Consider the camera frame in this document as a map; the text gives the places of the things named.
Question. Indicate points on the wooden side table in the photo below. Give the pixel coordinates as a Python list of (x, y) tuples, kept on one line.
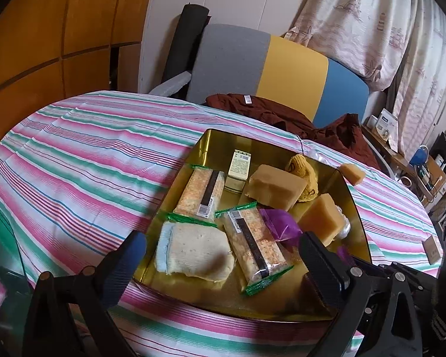
[(429, 188)]

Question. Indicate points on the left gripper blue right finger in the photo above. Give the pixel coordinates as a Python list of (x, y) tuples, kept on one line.
[(368, 299)]

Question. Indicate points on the grey yellow blue headboard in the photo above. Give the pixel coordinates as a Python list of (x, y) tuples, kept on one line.
[(233, 59)]

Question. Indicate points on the gold metal tray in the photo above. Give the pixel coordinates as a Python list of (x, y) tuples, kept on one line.
[(291, 298)]

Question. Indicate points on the white blue product box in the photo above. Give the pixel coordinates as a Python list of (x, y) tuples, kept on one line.
[(387, 128)]

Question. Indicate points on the dark red garment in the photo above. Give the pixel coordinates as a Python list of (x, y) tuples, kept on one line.
[(343, 135)]

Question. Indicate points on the striped pink green bedspread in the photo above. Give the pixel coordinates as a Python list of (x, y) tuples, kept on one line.
[(79, 174)]

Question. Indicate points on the pink patterned curtain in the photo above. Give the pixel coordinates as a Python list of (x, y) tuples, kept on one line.
[(423, 79)]

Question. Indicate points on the large tan sponge block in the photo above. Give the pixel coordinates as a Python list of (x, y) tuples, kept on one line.
[(274, 187)]

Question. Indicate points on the yellow knitted sock roll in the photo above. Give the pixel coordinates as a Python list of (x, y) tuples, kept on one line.
[(299, 166)]

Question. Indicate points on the black rolled mat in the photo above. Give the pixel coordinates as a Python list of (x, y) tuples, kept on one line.
[(184, 45)]

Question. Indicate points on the purple packet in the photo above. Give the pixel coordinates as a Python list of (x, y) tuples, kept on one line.
[(345, 256), (282, 225)]

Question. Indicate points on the small green carton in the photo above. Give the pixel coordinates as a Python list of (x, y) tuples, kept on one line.
[(238, 172)]

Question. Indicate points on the brown cardboard box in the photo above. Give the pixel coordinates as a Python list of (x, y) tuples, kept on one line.
[(432, 249)]

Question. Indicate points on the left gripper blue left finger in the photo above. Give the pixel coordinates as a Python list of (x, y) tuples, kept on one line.
[(50, 328)]

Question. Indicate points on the cracker pack green wrapper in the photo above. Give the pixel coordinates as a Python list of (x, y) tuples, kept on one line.
[(201, 195)]

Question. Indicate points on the small tan sponge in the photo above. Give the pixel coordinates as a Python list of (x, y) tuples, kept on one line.
[(352, 173)]

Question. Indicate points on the green plastic bin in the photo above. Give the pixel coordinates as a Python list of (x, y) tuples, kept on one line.
[(14, 292)]

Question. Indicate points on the tall tan sponge block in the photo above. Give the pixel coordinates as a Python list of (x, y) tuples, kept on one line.
[(320, 219)]

